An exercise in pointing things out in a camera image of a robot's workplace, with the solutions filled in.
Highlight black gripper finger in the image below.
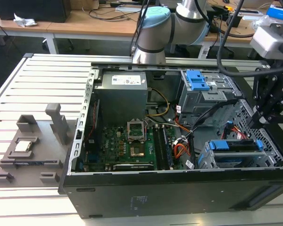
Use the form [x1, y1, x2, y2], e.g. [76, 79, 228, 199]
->
[249, 67, 278, 129]
[261, 85, 283, 123]

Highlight orange red disk wire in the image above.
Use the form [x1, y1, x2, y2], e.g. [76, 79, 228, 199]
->
[233, 126, 251, 140]

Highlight hard disk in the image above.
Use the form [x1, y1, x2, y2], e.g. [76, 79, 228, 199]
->
[208, 138, 265, 165]

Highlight grey metal disk bay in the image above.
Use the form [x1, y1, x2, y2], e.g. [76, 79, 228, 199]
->
[196, 140, 283, 169]

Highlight black RAM slot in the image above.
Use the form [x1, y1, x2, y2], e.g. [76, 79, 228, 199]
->
[152, 126, 165, 170]

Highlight grey metal drive cage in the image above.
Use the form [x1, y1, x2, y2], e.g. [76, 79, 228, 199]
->
[176, 69, 248, 128]

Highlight wooden desk with clutter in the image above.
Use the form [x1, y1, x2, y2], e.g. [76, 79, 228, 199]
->
[202, 3, 283, 51]

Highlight blue plastic drive latch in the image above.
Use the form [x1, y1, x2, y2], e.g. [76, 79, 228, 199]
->
[185, 70, 210, 92]

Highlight clear plastic bag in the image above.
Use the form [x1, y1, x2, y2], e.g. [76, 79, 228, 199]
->
[250, 14, 281, 31]

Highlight small black box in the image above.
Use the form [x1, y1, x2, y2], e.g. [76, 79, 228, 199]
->
[226, 14, 243, 28]

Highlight blue cardboard box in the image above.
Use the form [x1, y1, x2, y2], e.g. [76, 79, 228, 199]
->
[266, 3, 283, 20]

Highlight black RAM stick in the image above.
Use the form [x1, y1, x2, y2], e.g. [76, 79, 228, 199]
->
[161, 126, 175, 169]

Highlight CPU socket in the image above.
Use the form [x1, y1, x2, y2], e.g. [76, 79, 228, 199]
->
[129, 145, 146, 158]

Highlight metal socket cover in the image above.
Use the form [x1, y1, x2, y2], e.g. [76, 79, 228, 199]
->
[126, 119, 147, 143]

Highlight grey power supply unit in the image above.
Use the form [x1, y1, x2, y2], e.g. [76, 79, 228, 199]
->
[94, 71, 149, 121]

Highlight black PC case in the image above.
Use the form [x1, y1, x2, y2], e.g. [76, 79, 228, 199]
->
[58, 61, 283, 219]

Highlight black graphics card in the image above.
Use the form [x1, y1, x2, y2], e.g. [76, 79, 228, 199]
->
[112, 162, 154, 171]

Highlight green motherboard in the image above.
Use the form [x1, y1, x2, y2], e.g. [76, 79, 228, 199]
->
[84, 122, 180, 172]

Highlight wooden desk with white legs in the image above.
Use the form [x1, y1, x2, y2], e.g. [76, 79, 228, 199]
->
[0, 8, 142, 55]

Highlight grey parts rack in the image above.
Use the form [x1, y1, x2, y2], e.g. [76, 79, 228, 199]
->
[0, 103, 78, 188]

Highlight black computer box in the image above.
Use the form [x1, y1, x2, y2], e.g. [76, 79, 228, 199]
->
[0, 0, 72, 24]

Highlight silver CPU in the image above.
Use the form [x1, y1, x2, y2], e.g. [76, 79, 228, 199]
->
[14, 140, 34, 153]

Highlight crumpled white paper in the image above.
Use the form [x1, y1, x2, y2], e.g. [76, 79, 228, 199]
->
[13, 13, 38, 28]

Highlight thick black camera cable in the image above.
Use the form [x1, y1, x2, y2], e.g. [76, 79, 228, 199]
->
[216, 0, 283, 77]

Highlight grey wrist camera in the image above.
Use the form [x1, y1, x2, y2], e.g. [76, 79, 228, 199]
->
[249, 23, 283, 59]

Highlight black cable bundle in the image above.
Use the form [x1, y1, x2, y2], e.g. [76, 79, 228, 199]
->
[187, 100, 239, 163]

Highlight yellow and black wire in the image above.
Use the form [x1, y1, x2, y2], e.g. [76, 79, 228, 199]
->
[147, 88, 171, 117]

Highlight orange wire bundle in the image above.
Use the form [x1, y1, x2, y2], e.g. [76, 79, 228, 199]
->
[173, 143, 192, 166]

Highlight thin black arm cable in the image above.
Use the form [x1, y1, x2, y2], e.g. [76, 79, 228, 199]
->
[193, 0, 211, 27]

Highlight black cables behind arm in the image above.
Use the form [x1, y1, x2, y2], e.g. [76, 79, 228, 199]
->
[131, 0, 151, 56]

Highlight thin black desk cable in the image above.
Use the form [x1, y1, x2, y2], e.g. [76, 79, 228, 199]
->
[88, 6, 139, 24]

